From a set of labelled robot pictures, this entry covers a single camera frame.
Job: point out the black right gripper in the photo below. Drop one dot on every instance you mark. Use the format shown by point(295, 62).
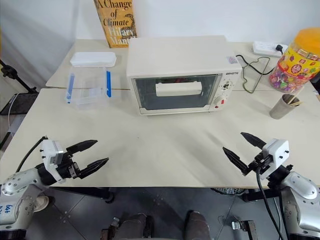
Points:
point(261, 163)

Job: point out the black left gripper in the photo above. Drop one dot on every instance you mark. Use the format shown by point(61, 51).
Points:
point(67, 168)

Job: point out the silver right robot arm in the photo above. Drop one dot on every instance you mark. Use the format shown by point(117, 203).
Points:
point(301, 190)

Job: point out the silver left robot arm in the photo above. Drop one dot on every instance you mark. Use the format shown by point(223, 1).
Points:
point(17, 180)

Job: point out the faded sticker label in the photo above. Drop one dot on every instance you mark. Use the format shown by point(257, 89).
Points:
point(231, 59)

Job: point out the cream toaster oven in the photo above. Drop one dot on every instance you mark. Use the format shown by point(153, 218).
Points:
point(175, 55)

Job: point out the steel cup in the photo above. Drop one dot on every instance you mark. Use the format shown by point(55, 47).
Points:
point(280, 110)

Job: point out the cream and red timer knob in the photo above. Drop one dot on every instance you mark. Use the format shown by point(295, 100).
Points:
point(221, 100)

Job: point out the clear container with blue clips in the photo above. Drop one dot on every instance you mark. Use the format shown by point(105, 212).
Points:
point(86, 96)

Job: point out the beige shoe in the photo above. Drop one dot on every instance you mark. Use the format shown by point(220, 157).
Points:
point(43, 202)

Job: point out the wooden sticks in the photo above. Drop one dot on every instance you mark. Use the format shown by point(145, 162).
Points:
point(296, 102)

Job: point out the dark rounded shape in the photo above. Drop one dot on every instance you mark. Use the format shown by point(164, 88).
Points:
point(135, 225)
point(197, 225)

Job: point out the black floor plate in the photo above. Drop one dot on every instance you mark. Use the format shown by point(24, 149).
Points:
point(20, 103)

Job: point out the clear candy jar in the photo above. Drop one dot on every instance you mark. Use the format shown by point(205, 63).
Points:
point(292, 72)

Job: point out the white plastic container lid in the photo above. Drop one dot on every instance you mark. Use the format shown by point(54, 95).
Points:
point(92, 58)

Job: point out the white power strip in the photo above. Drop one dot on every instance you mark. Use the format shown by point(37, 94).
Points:
point(263, 47)

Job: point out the black power plug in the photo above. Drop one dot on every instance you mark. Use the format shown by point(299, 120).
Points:
point(280, 48)

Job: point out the black tripod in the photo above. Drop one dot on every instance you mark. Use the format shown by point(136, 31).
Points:
point(15, 75)

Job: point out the orange jar lid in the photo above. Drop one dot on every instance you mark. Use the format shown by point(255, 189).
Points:
point(308, 40)

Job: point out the yellow hardcover book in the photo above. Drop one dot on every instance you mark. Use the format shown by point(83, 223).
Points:
point(117, 27)

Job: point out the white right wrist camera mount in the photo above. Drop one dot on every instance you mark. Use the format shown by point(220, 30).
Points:
point(277, 150)

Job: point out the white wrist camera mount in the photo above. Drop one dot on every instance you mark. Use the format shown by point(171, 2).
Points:
point(50, 150)
point(277, 150)

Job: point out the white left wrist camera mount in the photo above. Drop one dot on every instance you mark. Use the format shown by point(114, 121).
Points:
point(50, 150)

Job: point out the black table frame bar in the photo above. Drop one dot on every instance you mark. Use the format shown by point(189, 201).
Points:
point(255, 195)

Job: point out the metal caster bracket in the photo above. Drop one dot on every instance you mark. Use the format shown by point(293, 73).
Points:
point(111, 228)
point(241, 225)

